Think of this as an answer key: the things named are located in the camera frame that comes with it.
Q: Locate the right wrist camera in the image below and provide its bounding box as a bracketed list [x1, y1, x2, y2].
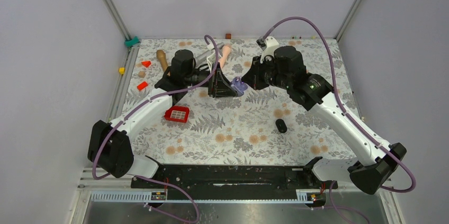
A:
[256, 36, 280, 64]

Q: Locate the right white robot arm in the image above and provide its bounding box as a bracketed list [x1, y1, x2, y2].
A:
[241, 46, 407, 195]

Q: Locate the silver grey microphone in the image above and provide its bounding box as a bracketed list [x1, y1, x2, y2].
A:
[195, 42, 225, 67]

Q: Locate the red wedge block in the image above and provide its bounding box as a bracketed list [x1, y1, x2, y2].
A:
[137, 82, 148, 91]

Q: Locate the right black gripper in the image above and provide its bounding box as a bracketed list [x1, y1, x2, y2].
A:
[241, 54, 291, 91]

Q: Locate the brown toy microphone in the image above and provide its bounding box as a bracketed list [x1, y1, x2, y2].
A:
[156, 49, 169, 72]

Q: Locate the red triangle block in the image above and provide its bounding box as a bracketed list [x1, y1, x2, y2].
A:
[141, 60, 151, 68]

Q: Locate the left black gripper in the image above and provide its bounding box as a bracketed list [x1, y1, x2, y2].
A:
[185, 62, 238, 98]

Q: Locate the floral patterned mat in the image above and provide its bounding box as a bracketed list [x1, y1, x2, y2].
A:
[122, 37, 358, 166]

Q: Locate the teal corner clip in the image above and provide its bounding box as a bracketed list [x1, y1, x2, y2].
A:
[124, 36, 140, 48]

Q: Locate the red lego brick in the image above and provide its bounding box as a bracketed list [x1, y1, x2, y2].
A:
[164, 106, 190, 123]

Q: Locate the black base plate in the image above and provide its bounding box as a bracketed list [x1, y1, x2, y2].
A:
[131, 158, 338, 201]

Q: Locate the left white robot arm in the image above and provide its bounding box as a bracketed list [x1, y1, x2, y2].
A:
[88, 46, 243, 187]

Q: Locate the pink toy microphone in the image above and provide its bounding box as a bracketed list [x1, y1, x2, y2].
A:
[219, 44, 232, 68]

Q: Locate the black earbud charging case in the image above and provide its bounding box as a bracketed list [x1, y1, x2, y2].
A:
[275, 119, 288, 133]

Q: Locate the lilac oval earbud case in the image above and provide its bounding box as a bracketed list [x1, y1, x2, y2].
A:
[231, 77, 248, 97]

